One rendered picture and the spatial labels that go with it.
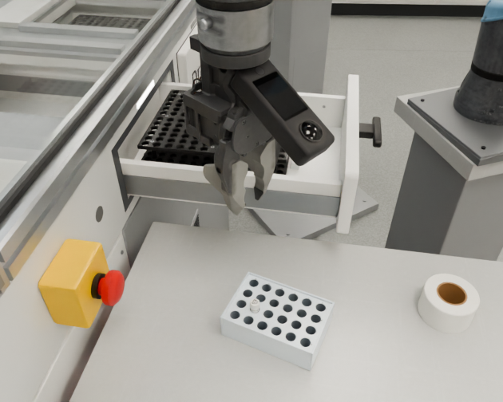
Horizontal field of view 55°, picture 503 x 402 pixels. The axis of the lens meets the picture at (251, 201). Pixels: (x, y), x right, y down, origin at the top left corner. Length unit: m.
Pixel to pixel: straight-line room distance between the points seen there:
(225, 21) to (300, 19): 1.18
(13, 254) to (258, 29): 0.32
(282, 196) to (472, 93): 0.54
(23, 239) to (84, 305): 0.10
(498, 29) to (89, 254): 0.82
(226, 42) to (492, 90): 0.71
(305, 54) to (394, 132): 0.95
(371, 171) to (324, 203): 1.54
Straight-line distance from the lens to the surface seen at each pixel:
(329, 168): 0.80
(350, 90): 0.83
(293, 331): 0.62
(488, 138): 1.06
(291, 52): 1.67
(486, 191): 1.17
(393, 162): 2.31
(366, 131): 0.76
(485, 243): 1.32
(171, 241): 0.78
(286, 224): 1.86
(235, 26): 0.47
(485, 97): 1.09
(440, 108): 1.14
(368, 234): 1.92
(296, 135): 0.48
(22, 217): 0.52
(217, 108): 0.52
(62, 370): 0.67
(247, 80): 0.49
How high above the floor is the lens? 1.31
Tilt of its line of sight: 41 degrees down
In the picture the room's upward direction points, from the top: straight up
